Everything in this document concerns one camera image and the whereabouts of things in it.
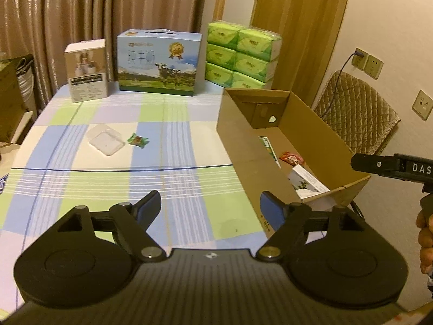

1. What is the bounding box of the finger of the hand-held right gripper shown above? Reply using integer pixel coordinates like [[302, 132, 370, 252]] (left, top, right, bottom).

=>
[[351, 153, 400, 177]]

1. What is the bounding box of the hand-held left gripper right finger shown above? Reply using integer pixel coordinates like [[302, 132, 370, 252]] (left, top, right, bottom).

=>
[[255, 191, 364, 262]]

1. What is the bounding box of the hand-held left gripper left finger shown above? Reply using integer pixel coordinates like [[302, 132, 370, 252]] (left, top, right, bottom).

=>
[[57, 190, 167, 263]]

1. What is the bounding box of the red snack packet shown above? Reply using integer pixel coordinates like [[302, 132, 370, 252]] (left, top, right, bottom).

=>
[[279, 152, 305, 167]]

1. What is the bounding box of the person's right hand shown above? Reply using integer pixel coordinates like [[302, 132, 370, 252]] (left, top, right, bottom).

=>
[[416, 206, 433, 278]]

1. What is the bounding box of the white and green small box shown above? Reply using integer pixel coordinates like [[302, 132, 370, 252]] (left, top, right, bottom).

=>
[[287, 165, 330, 195]]

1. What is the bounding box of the green and white flat packet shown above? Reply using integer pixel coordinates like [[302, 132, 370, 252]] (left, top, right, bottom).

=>
[[259, 136, 281, 169]]

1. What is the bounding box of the checked tablecloth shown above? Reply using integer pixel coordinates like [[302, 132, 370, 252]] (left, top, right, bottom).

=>
[[0, 83, 271, 312]]

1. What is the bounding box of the chair with quilted cover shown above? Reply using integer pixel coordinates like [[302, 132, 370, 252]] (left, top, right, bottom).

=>
[[313, 70, 401, 156]]

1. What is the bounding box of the green candy packet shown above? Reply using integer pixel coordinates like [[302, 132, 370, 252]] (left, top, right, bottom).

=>
[[127, 133, 150, 148]]

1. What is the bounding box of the clear plastic lid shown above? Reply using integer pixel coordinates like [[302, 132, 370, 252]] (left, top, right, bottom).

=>
[[86, 123, 126, 156]]

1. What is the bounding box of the blue milk carton box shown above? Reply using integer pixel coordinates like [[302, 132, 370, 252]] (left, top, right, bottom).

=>
[[117, 29, 202, 96]]

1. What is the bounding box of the small beige product box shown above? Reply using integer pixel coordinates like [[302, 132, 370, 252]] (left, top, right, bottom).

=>
[[64, 38, 109, 104]]

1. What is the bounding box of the stack of green tissue packs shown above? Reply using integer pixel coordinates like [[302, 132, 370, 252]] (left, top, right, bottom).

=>
[[204, 22, 282, 90]]

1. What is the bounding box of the golden brown curtain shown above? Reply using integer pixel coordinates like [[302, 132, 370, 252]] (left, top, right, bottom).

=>
[[252, 0, 354, 109]]

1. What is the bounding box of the brown cardboard box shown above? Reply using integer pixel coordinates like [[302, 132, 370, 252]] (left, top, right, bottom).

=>
[[0, 59, 29, 143]]

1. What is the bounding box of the white plastic bag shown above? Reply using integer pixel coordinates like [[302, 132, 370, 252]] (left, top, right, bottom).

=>
[[17, 57, 37, 104]]

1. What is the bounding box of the shiny beige curtain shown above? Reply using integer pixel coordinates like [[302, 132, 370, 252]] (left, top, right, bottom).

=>
[[0, 0, 208, 109]]

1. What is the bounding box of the round hole wall socket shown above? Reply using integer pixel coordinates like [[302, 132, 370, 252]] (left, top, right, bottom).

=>
[[412, 90, 433, 121]]

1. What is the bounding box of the empty double wall socket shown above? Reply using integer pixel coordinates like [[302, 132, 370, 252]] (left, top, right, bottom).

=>
[[365, 54, 384, 80]]

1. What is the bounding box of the wall socket with plug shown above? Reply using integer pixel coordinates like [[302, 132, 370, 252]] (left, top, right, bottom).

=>
[[352, 48, 370, 70]]

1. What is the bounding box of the black charging cable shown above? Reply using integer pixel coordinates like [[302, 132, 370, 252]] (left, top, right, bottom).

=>
[[333, 50, 365, 85]]

